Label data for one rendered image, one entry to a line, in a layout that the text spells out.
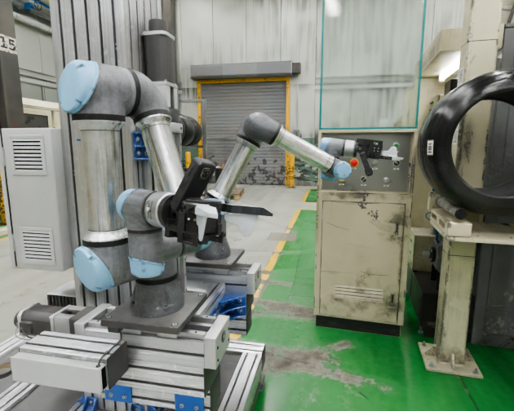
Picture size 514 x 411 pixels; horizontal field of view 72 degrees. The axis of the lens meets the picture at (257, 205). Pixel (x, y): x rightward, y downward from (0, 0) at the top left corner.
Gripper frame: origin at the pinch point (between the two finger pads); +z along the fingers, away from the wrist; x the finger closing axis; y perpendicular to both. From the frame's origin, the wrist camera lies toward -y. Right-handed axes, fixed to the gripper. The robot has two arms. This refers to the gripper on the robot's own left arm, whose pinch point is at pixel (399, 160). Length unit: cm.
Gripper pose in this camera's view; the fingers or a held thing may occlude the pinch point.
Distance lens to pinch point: 170.7
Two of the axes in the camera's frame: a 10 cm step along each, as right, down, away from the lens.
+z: 9.6, 1.7, -2.4
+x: 2.7, -1.6, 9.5
